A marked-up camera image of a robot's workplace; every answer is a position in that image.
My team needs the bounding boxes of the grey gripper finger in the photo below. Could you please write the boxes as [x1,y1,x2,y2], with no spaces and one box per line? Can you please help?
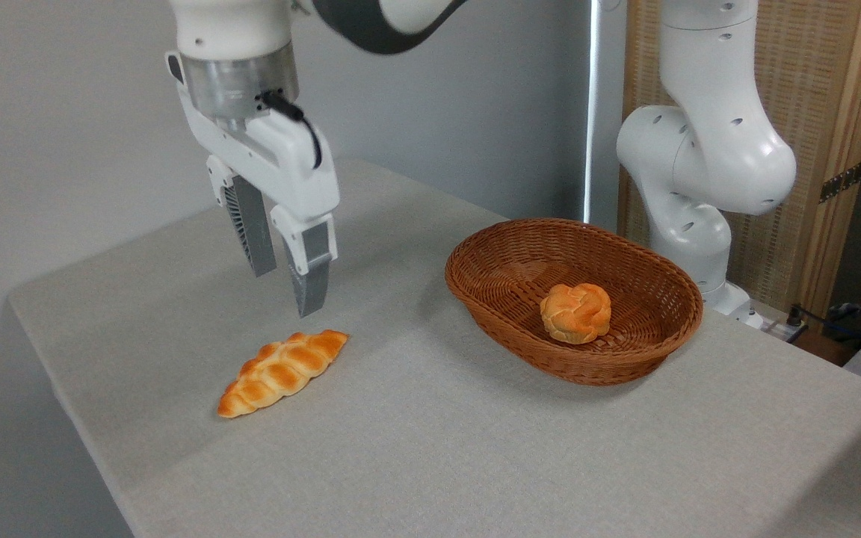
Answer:
[270,207,339,318]
[206,155,279,278]

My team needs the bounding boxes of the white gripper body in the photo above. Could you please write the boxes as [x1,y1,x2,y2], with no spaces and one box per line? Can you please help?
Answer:
[167,52,341,222]

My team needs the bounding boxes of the long braided bread loaf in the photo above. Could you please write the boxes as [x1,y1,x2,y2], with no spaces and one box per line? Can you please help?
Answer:
[217,330,350,419]

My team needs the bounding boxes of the round knotted bread roll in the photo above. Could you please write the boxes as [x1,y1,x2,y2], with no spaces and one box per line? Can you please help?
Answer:
[540,283,612,345]

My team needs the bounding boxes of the brown wicker basket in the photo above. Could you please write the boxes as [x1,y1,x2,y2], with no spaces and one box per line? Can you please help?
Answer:
[444,218,704,387]

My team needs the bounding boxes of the dark metal screen hinge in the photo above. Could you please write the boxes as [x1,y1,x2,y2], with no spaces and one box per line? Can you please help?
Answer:
[819,161,861,204]

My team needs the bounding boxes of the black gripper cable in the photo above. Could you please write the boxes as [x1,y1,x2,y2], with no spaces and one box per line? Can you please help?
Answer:
[259,90,323,170]

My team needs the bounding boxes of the black power cable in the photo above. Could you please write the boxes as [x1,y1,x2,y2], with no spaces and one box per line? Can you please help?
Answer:
[789,303,861,353]

